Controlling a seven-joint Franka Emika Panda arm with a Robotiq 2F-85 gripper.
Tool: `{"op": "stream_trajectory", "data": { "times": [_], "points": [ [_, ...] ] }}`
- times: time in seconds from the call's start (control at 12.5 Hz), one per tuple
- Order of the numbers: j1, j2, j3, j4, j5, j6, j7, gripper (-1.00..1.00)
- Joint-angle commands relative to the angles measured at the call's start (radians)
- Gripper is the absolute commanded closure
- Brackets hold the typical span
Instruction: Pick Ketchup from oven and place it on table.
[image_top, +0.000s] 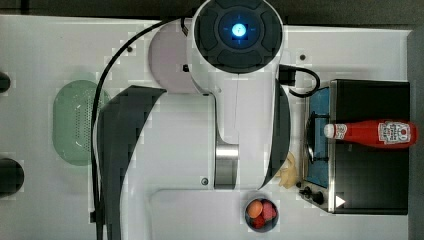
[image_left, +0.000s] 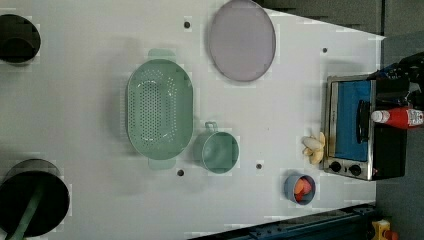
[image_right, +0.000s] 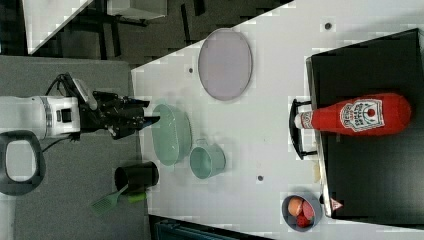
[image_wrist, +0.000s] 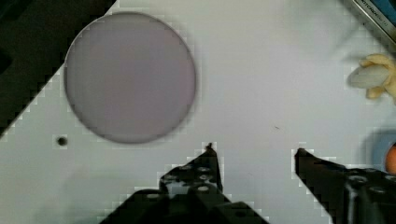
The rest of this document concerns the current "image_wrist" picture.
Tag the blue bowl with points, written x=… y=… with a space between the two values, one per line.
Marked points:
x=378 y=145

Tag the orange toy fruit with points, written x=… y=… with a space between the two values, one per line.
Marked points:
x=390 y=160

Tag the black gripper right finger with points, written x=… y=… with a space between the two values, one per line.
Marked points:
x=349 y=196

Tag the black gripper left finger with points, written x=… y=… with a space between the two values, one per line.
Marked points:
x=199 y=177

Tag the round grey plate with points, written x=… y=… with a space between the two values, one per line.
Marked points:
x=130 y=78

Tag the peeled toy banana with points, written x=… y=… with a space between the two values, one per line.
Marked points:
x=376 y=74

